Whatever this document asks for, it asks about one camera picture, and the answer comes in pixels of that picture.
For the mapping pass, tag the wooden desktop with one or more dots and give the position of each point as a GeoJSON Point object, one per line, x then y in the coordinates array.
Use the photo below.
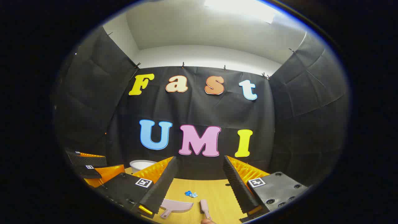
{"type": "Point", "coordinates": [214, 189]}

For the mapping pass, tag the mauve plastic dustpan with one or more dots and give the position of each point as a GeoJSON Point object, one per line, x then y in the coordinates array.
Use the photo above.
{"type": "Point", "coordinates": [177, 205]}

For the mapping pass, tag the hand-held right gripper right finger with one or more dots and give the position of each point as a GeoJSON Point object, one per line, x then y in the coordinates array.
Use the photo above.
{"type": "Point", "coordinates": [239, 186]}

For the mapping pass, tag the small mauve broom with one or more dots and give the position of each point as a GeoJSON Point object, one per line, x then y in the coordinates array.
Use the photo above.
{"type": "Point", "coordinates": [205, 207]}

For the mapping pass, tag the row of black cloth clips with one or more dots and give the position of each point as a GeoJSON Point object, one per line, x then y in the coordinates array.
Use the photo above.
{"type": "Point", "coordinates": [183, 65]}

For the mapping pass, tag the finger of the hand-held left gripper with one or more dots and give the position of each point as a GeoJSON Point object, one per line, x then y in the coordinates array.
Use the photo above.
{"type": "Point", "coordinates": [88, 172]}
{"type": "Point", "coordinates": [88, 160]}

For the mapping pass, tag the white ribbed garbage bin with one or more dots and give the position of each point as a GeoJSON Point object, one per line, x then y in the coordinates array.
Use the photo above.
{"type": "Point", "coordinates": [141, 165]}

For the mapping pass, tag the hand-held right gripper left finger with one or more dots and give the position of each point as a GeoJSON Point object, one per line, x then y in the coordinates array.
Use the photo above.
{"type": "Point", "coordinates": [163, 186]}

